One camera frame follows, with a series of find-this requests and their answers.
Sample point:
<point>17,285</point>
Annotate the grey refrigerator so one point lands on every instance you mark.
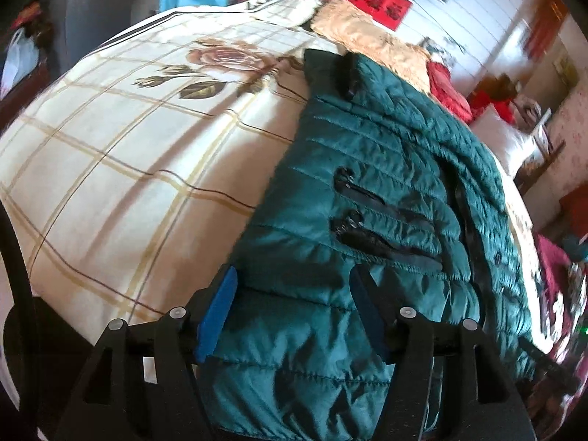
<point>92,4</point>

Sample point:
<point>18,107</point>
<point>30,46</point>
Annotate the white plastic bag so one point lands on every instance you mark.
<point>18,62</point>

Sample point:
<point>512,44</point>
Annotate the dark wooden cabinet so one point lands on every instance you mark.
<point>18,101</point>

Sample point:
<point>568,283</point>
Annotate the dark wooden chair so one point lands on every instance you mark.
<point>540,161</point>

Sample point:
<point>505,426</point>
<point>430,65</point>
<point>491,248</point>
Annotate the beige fringed pillow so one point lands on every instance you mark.
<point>367,36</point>

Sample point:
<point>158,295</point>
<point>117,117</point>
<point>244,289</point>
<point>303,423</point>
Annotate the magenta blanket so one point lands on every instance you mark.
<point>558,285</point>

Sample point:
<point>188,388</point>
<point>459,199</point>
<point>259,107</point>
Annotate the white pillow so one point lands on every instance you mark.
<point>500,140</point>

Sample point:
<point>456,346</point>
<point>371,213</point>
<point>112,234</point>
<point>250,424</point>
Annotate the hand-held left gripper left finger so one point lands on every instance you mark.
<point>218,312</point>

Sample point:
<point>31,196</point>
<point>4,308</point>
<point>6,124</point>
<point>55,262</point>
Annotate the red ruffled cushion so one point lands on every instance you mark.
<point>448,92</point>

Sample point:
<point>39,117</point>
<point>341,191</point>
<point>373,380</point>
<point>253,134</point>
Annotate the red cloth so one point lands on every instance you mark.
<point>494,99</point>

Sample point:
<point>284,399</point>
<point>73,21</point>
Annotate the bed with plaid floral cover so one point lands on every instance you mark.
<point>115,156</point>

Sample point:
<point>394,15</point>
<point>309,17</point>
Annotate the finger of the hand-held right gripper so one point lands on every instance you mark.
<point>549,364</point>

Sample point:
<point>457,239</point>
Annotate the green quilted jacket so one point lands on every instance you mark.
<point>367,170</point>

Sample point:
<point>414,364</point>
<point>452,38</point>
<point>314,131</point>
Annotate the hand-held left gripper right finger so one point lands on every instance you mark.
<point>370,312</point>

